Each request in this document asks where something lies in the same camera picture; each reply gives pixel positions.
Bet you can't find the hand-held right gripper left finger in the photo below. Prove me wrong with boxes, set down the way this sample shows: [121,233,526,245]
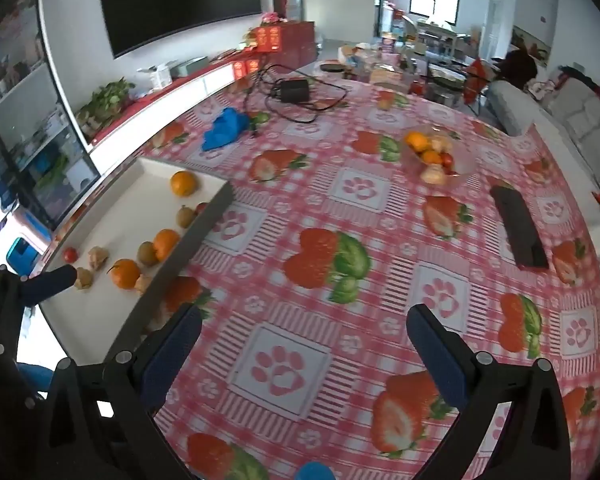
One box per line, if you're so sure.
[45,302,204,480]

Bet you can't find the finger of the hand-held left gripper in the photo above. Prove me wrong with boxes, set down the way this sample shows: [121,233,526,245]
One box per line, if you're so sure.
[17,265,79,307]

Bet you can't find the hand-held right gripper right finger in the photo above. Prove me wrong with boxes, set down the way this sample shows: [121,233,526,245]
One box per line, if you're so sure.
[407,302,573,480]

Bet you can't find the white shallow cardboard box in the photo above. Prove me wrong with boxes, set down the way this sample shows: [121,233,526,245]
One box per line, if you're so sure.
[32,156,235,366]

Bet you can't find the clear glass bowl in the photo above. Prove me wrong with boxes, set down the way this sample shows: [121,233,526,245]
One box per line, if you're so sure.
[402,127,477,190]

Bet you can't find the blue plastic stool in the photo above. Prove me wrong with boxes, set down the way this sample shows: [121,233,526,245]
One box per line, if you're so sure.
[6,236,43,277]

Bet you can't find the smartphone in red case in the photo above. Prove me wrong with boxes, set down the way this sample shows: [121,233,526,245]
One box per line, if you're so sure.
[489,185,550,269]

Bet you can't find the glass display cabinet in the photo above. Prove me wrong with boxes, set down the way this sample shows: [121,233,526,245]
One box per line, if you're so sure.
[0,0,103,231]

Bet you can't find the green potted plant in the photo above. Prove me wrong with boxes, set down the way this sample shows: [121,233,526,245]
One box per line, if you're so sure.
[76,78,136,133]

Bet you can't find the red checked strawberry tablecloth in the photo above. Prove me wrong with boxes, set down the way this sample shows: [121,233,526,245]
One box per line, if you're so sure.
[45,57,600,480]

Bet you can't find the white television console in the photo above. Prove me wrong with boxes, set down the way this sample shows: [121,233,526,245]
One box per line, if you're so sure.
[55,57,251,241]

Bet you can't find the open white carton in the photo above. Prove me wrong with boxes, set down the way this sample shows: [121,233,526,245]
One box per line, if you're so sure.
[137,62,178,88]

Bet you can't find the blue cloth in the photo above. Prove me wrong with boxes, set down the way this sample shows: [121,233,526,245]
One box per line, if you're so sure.
[201,106,253,152]

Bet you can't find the grey tissue box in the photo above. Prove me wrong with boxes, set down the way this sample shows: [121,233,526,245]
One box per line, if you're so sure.
[172,57,211,77]

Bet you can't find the black metal rack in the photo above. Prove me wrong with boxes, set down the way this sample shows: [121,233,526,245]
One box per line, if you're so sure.
[427,67,466,106]

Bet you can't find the red bag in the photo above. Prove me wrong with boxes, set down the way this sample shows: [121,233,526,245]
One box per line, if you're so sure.
[462,57,488,106]

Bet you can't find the grey sofa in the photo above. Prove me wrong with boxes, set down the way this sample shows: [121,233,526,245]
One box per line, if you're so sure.
[487,65,600,241]

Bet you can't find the black power adapter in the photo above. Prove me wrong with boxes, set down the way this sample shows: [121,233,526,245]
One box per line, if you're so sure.
[275,79,311,104]

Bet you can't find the dark brown cloth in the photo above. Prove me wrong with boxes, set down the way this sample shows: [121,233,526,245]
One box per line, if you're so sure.
[505,42,538,83]

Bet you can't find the pile of food packets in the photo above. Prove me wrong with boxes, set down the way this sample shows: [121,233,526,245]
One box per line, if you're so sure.
[320,42,416,86]

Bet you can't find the white dining table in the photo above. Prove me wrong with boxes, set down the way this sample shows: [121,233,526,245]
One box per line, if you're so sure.
[415,20,461,53]

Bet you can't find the framed landscape painting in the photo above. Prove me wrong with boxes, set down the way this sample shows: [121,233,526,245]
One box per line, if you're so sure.
[511,25,553,61]

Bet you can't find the stack of red gift boxes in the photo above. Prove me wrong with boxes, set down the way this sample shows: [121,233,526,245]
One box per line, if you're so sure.
[252,21,317,68]

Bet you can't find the white door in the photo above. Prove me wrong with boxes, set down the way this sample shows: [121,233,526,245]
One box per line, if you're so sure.
[300,0,378,41]

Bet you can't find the black power cable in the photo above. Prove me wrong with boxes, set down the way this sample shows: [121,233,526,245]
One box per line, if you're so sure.
[242,64,348,123]

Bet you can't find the black wall television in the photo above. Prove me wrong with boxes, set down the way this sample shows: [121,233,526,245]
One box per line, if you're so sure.
[96,0,262,59]

